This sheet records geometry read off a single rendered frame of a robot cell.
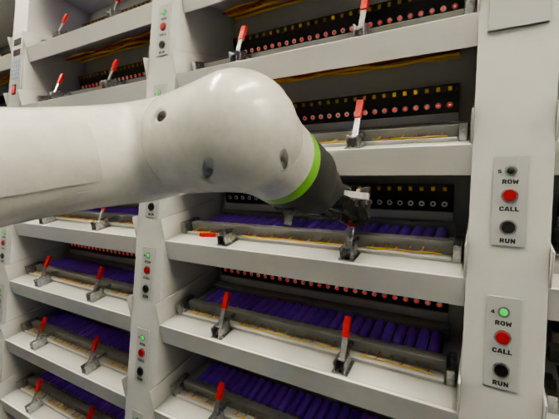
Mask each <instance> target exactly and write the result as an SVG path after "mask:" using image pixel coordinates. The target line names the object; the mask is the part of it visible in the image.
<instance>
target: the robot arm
mask: <svg viewBox="0 0 559 419"><path fill-rule="evenodd" d="M370 190H371V189H370V188H368V187H363V188H362V189H361V190H360V189H356V191H351V188H350V187H349V186H347V185H344V184H343V183H342V180H341V179H340V176H339V173H338V171H337V168H336V164H335V162H334V159H333V157H332V155H331V154H330V153H329V152H328V151H327V150H326V149H325V148H324V147H323V146H322V145H321V144H320V143H319V142H318V141H317V140H316V139H315V138H314V137H313V136H312V135H311V134H310V132H309V131H308V130H307V129H306V128H305V127H304V126H303V124H302V123H301V121H300V120H299V118H298V116H297V114H296V111H295V108H294V106H293V103H292V101H291V100H290V99H289V98H288V97H287V95H286V94H285V92H284V90H283V89H282V88H281V86H280V85H278V84H277V83H276V82H275V81H273V80H272V79H271V78H269V77H268V76H266V75H264V74H262V73H260V72H258V71H254V70H250V69H246V68H239V67H232V68H226V69H221V70H219V71H214V72H212V73H210V74H208V75H206V76H203V77H202V78H200V79H198V80H196V81H193V82H191V83H189V84H187V85H185V86H182V87H180V88H178V89H175V90H174V91H171V92H168V93H166V94H163V95H160V96H154V97H151V98H146V99H142V100H138V101H128V102H121V103H112V104H103V105H91V106H54V107H0V228H2V227H6V226H9V225H14V224H21V223H24V222H28V221H32V220H36V219H43V218H47V217H52V216H56V215H60V214H69V213H73V212H78V211H83V210H93V209H98V208H104V207H110V206H116V205H129V204H138V203H146V202H152V201H156V200H162V199H165V198H169V197H173V196H177V195H186V194H194V193H210V192H233V193H244V194H248V195H253V196H254V197H256V198H258V199H260V200H263V201H264V202H266V203H268V204H270V205H273V206H274V209H275V210H278V211H279V212H281V213H283V214H284V223H283V225H288V226H291V225H292V219H293V216H294V215H295V214H300V215H305V214H306V215H318V216H319V217H322V218H323V217H325V216H326V215H328V216H329V217H330V218H332V219H338V221H339V222H341V223H343V224H345V225H346V226H348V223H349V221H350V222H351V223H352V224H355V225H356V226H358V227H359V228H360V229H364V227H365V220H366V219H369V216H370V209H371V203H370V200H369V198H370Z"/></svg>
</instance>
